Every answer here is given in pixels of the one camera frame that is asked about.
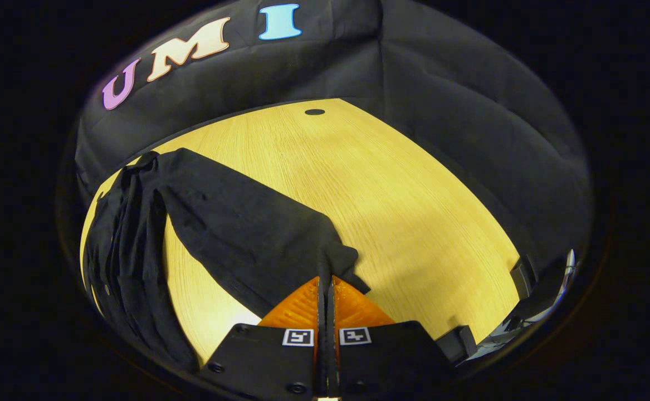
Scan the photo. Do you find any black t-shirt with white label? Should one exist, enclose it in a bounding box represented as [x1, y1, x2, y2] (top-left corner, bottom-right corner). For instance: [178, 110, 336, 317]
[82, 148, 371, 374]

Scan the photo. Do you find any black backdrop cloth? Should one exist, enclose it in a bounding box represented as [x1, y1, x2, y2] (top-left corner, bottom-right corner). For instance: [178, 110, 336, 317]
[74, 0, 593, 268]

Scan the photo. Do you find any small black block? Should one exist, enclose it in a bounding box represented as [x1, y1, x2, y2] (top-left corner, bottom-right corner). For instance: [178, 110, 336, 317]
[436, 326, 477, 365]
[511, 255, 539, 301]

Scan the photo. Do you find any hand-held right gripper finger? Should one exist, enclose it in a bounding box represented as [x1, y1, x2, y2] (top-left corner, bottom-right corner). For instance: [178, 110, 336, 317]
[199, 277, 327, 399]
[328, 276, 454, 399]

